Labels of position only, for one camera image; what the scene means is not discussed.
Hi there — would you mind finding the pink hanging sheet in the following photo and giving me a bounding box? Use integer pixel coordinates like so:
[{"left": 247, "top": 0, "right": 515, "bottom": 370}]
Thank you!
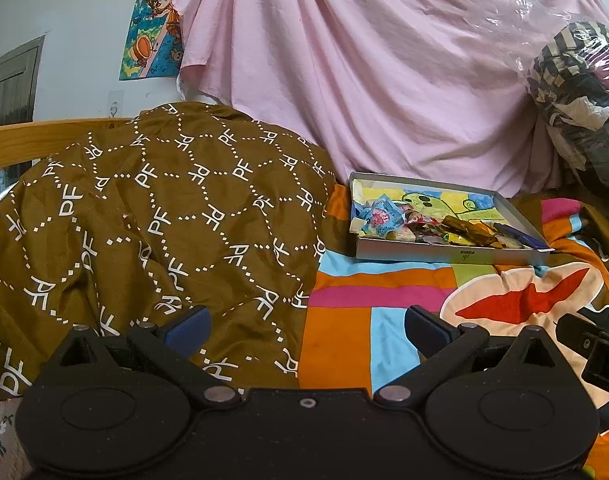
[{"left": 172, "top": 0, "right": 609, "bottom": 198}]

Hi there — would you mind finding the floral cloth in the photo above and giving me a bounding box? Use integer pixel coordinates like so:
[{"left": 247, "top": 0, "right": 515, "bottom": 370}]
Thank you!
[{"left": 0, "top": 397, "right": 32, "bottom": 480}]

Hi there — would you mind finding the clear plastic bag of clothes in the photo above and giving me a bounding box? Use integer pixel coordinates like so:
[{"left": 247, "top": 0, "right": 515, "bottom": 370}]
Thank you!
[{"left": 465, "top": 0, "right": 609, "bottom": 201}]

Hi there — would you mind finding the light blue candy packet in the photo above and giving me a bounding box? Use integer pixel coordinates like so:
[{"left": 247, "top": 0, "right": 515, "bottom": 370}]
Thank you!
[{"left": 357, "top": 197, "right": 405, "bottom": 236}]

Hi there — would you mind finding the red tofu snack packet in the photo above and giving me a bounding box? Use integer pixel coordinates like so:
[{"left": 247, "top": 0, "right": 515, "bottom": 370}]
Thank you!
[{"left": 405, "top": 207, "right": 445, "bottom": 233}]

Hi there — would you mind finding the long blue snack packet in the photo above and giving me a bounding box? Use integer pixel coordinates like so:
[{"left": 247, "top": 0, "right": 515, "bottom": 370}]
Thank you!
[{"left": 495, "top": 222, "right": 550, "bottom": 251}]

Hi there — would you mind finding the brown patterned quilt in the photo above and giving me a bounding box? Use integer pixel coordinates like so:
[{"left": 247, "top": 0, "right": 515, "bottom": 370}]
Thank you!
[{"left": 0, "top": 101, "right": 353, "bottom": 411}]

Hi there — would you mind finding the brown snack bar packet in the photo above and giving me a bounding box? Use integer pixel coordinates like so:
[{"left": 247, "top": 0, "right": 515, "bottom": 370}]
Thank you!
[{"left": 442, "top": 215, "right": 495, "bottom": 246}]

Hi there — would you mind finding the grey framed window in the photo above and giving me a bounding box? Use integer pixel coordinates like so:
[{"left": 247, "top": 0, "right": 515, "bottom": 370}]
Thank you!
[{"left": 0, "top": 35, "right": 46, "bottom": 128}]

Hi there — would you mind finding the pale nougat bar packet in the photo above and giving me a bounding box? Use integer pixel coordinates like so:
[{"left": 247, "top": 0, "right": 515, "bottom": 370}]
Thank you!
[{"left": 385, "top": 227, "right": 420, "bottom": 244}]

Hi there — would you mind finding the cartoon wall poster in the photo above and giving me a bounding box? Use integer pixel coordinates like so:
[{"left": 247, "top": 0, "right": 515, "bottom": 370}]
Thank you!
[{"left": 118, "top": 0, "right": 198, "bottom": 82}]

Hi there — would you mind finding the wooden bed rail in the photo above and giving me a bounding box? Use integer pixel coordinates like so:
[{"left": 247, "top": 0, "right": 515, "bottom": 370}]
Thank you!
[{"left": 0, "top": 117, "right": 135, "bottom": 173}]

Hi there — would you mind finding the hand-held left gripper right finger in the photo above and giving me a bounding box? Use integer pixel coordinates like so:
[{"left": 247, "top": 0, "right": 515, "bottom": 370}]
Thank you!
[{"left": 372, "top": 305, "right": 565, "bottom": 407}]

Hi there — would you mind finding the colourful printed blanket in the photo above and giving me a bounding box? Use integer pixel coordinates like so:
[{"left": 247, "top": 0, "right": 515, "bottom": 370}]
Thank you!
[{"left": 297, "top": 182, "right": 609, "bottom": 480}]

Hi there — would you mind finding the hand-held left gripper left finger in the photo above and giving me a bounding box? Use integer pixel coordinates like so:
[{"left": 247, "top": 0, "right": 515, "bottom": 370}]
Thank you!
[{"left": 49, "top": 305, "right": 240, "bottom": 407}]

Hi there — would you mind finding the grey tray with frog drawing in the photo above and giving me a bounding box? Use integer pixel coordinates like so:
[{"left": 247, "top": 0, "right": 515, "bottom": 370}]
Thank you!
[{"left": 348, "top": 171, "right": 557, "bottom": 267}]

